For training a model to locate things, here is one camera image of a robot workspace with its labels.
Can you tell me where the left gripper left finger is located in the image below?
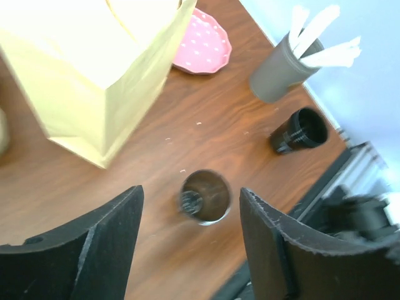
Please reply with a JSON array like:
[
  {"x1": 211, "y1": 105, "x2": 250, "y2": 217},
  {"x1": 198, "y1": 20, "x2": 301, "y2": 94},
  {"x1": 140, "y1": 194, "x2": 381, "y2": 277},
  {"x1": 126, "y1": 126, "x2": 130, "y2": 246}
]
[{"x1": 1, "y1": 186, "x2": 144, "y2": 299}]

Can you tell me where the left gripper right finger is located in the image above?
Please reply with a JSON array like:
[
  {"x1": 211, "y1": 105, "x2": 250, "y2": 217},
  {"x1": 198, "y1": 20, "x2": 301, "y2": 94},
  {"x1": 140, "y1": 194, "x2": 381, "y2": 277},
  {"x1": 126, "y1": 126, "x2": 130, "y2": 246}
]
[{"x1": 239, "y1": 188, "x2": 399, "y2": 299}]

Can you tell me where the black coffee cup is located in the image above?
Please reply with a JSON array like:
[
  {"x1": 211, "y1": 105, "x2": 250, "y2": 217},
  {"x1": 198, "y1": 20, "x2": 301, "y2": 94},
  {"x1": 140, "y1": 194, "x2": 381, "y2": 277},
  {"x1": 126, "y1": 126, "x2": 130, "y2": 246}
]
[
  {"x1": 177, "y1": 169, "x2": 233, "y2": 226},
  {"x1": 269, "y1": 107, "x2": 329, "y2": 154}
]

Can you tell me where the cardboard cup carrier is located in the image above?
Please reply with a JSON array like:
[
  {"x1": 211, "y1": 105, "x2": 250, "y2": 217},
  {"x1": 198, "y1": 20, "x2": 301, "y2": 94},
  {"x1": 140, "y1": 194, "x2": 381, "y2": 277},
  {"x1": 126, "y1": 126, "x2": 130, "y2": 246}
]
[{"x1": 0, "y1": 109, "x2": 10, "y2": 156}]

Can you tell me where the grey straw holder cup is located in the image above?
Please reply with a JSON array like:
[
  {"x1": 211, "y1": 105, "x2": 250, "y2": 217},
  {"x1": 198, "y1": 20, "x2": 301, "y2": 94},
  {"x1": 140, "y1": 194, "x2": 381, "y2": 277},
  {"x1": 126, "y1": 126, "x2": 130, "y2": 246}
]
[{"x1": 249, "y1": 35, "x2": 319, "y2": 103}]

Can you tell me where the pink polka dot plate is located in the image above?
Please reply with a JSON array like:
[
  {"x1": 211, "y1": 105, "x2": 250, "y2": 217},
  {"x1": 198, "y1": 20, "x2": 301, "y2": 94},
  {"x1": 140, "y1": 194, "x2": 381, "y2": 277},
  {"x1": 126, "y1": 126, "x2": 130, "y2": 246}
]
[{"x1": 172, "y1": 8, "x2": 232, "y2": 75}]

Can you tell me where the aluminium frame rail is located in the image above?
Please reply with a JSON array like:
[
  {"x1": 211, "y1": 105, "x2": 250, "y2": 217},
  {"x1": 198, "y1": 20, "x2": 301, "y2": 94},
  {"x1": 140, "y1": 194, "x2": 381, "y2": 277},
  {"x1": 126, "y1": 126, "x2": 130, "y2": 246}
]
[{"x1": 322, "y1": 143, "x2": 398, "y2": 198}]

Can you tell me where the brown paper bag with handles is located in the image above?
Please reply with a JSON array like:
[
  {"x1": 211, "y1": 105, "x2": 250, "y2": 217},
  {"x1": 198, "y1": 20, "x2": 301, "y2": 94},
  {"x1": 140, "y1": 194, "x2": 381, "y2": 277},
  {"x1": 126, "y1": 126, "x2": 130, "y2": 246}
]
[{"x1": 1, "y1": 1, "x2": 196, "y2": 168}]

